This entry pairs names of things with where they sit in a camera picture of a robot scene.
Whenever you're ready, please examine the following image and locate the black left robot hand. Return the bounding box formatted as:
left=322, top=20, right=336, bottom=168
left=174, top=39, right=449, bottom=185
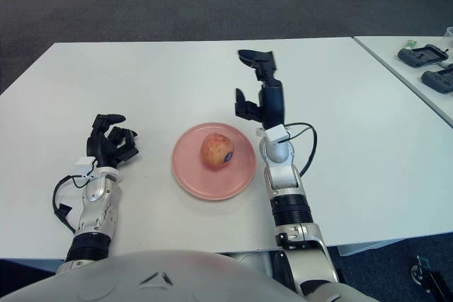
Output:
left=86, top=113, right=139, bottom=168

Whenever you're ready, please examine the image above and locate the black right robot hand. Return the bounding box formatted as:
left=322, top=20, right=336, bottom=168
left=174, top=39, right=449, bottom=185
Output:
left=234, top=49, right=286, bottom=129

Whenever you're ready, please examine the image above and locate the red yellow apple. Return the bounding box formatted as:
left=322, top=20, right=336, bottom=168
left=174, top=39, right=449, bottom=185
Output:
left=200, top=132, right=235, bottom=169

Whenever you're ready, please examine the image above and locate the pink round plate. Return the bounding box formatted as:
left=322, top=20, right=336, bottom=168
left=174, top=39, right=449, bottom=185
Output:
left=172, top=122, right=258, bottom=202

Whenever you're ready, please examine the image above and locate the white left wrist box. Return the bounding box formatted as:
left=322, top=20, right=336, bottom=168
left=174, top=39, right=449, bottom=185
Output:
left=74, top=156, right=96, bottom=177

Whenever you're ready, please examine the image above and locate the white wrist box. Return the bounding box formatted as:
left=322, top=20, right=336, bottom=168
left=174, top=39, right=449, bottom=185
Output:
left=264, top=124, right=290, bottom=146
left=74, top=156, right=96, bottom=177

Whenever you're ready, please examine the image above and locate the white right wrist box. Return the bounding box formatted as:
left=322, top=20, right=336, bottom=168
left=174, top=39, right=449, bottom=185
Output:
left=264, top=124, right=290, bottom=146

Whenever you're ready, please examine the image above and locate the white side table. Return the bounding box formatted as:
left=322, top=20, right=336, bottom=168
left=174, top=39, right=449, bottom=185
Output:
left=352, top=35, right=453, bottom=126

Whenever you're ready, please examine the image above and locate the grey white robot torso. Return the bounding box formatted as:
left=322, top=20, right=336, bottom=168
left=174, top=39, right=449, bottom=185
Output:
left=0, top=249, right=305, bottom=302

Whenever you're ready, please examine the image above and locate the dark grey handheld controller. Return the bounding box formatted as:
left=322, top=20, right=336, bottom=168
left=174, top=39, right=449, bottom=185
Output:
left=397, top=44, right=450, bottom=67
left=420, top=67, right=453, bottom=94

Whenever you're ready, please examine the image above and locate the grey caster wheel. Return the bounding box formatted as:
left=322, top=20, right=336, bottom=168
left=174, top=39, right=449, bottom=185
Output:
left=410, top=255, right=432, bottom=281

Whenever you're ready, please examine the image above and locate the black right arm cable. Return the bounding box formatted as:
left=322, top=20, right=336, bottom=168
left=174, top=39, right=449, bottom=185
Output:
left=279, top=123, right=318, bottom=178

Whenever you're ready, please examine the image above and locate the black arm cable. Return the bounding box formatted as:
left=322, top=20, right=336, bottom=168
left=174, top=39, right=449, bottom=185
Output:
left=279, top=123, right=318, bottom=178
left=52, top=174, right=89, bottom=234

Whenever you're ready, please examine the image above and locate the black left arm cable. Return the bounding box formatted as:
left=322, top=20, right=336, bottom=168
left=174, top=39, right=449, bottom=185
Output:
left=52, top=174, right=89, bottom=234

